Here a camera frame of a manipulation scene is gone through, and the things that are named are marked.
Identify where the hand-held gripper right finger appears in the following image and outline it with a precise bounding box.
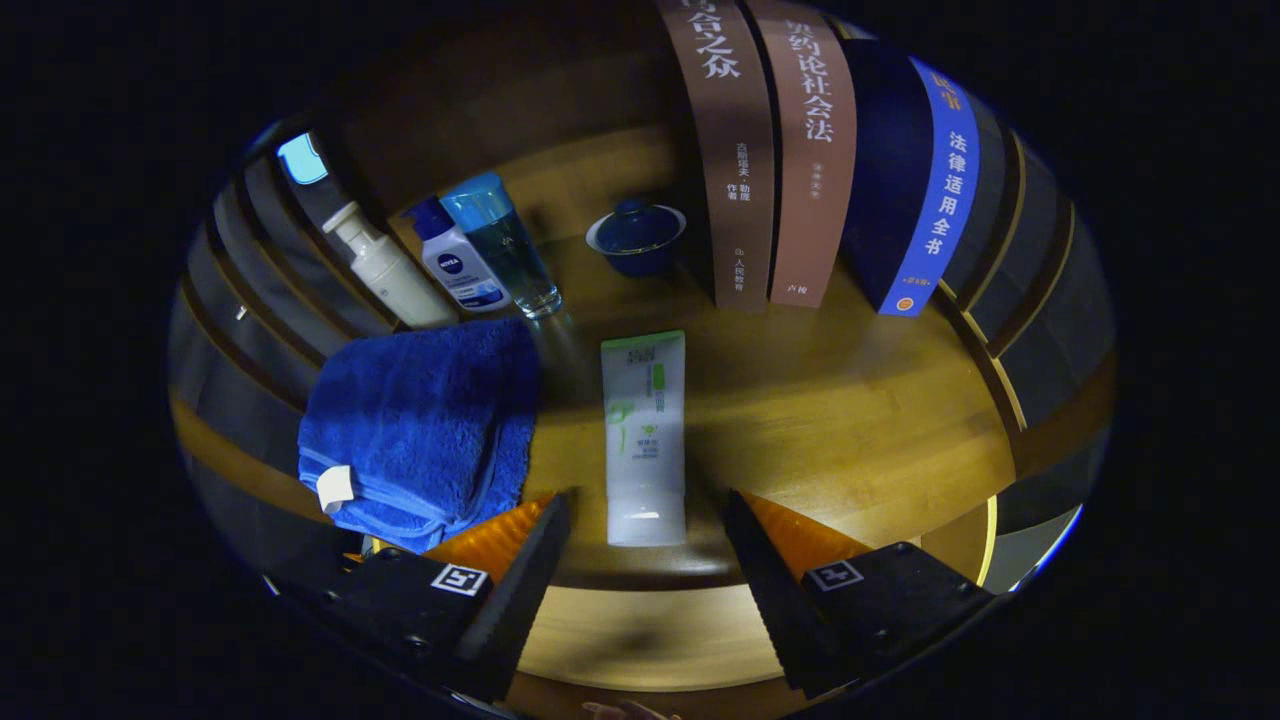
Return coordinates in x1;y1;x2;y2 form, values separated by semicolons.
722;488;996;701

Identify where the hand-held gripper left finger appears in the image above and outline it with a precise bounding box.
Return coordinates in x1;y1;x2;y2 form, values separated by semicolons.
265;490;573;706

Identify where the white and green tube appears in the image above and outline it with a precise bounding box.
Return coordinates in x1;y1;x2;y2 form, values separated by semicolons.
600;330;689;548

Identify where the wooden countertop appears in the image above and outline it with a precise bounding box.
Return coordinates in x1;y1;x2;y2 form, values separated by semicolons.
170;125;1021;591

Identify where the wooden cabinet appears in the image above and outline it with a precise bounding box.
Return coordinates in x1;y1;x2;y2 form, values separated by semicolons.
170;0;1116;591

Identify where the blue folded towel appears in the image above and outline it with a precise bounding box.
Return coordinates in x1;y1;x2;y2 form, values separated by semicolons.
297;317;543;554

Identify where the white pump bottle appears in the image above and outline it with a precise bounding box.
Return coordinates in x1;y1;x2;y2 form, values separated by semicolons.
321;201;461;331

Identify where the white lotion bottle blue cap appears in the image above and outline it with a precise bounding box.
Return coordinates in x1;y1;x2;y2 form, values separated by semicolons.
402;196;513;314

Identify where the teal clear bottle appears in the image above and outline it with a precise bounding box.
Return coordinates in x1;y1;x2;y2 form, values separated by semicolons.
440;172;563;320

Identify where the blue lidded tea bowl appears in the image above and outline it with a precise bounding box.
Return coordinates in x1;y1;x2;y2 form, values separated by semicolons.
585;197;688;279

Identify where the brown book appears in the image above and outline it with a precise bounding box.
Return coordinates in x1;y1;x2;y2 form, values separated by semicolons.
655;0;776;313
745;0;859;309

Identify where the blue book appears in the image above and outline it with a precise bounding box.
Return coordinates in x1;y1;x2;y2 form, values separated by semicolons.
840;40;983;318

